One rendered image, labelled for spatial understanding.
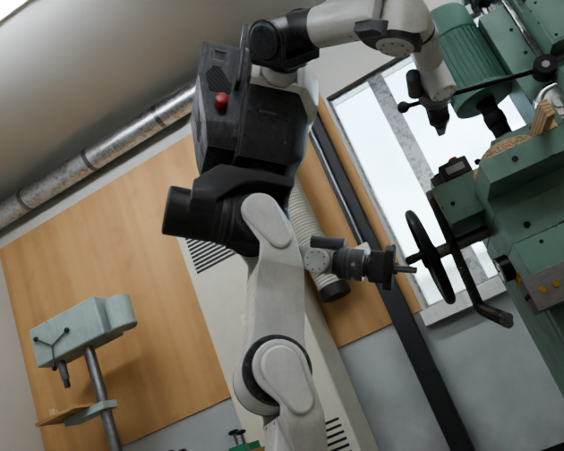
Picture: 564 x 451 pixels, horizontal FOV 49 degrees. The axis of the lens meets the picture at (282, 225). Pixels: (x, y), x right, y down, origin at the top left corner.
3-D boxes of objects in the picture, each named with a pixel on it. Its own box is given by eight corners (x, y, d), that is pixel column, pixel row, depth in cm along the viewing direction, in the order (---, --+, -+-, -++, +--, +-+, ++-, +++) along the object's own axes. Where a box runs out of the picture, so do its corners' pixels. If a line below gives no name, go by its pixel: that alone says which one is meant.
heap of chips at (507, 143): (479, 174, 153) (472, 161, 154) (533, 149, 151) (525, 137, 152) (481, 161, 145) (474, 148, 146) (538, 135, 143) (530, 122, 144)
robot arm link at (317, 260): (344, 280, 162) (302, 276, 165) (351, 280, 172) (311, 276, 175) (348, 237, 163) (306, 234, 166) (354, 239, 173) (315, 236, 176)
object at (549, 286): (533, 316, 143) (516, 285, 145) (584, 294, 141) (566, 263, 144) (537, 311, 135) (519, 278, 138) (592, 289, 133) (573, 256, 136)
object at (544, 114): (518, 198, 190) (512, 187, 191) (525, 195, 190) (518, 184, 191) (547, 117, 134) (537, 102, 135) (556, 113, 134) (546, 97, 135)
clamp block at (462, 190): (447, 230, 179) (432, 203, 182) (491, 210, 177) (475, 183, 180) (446, 216, 165) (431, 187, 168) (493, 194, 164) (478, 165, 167)
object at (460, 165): (436, 200, 181) (427, 184, 183) (471, 184, 179) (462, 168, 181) (435, 186, 169) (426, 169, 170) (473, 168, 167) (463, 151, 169)
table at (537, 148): (451, 255, 200) (442, 239, 202) (541, 216, 196) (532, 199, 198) (451, 200, 143) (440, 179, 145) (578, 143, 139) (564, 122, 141)
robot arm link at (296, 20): (294, 12, 130) (249, 22, 139) (304, 55, 133) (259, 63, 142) (327, 2, 138) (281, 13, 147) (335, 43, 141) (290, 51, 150)
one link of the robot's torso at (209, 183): (162, 219, 132) (175, 150, 140) (158, 243, 143) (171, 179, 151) (289, 241, 137) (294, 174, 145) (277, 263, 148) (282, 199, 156)
